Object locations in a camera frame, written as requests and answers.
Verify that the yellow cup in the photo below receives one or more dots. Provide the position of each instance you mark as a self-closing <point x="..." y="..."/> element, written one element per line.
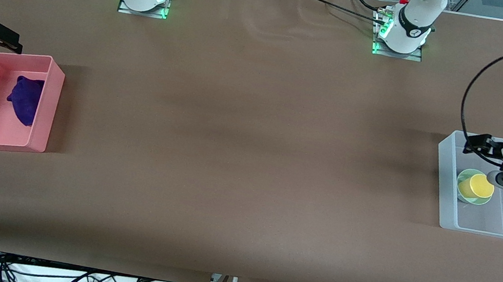
<point x="479" y="185"/>

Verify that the purple cloth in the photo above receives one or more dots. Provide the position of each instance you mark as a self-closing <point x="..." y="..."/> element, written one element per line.
<point x="26" y="102"/>

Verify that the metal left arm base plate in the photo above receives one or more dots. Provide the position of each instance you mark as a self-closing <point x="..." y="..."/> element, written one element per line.
<point x="413" y="57"/>

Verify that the brown table cover sheet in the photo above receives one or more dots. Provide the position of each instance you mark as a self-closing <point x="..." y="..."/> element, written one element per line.
<point x="240" y="218"/>

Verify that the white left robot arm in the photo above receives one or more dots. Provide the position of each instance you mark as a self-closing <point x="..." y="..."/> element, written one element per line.
<point x="414" y="16"/>

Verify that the green bowl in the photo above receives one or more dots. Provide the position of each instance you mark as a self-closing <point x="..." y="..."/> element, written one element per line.
<point x="464" y="175"/>

